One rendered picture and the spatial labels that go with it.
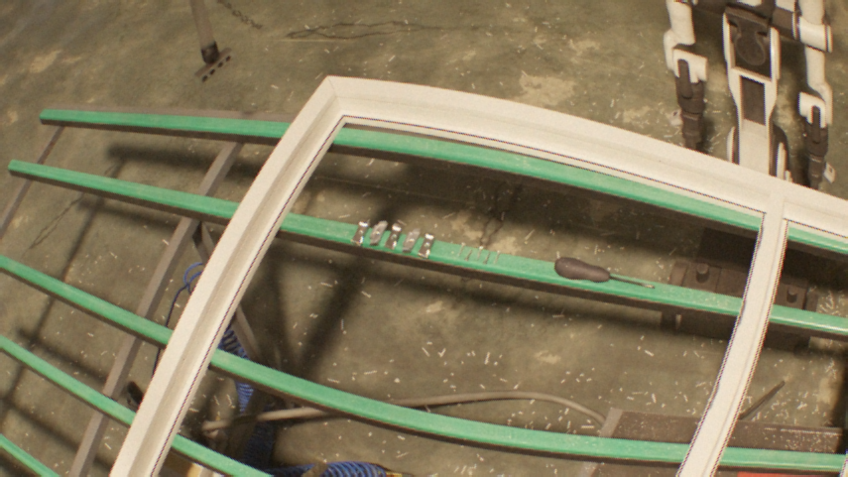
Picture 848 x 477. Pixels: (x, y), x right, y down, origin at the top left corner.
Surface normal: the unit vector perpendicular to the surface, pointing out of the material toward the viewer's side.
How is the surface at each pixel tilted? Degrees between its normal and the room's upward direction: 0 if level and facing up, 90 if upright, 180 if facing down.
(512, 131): 90
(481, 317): 0
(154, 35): 0
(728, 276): 0
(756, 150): 66
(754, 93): 80
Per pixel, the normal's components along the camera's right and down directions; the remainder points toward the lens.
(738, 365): -0.19, -0.65
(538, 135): -0.40, 0.73
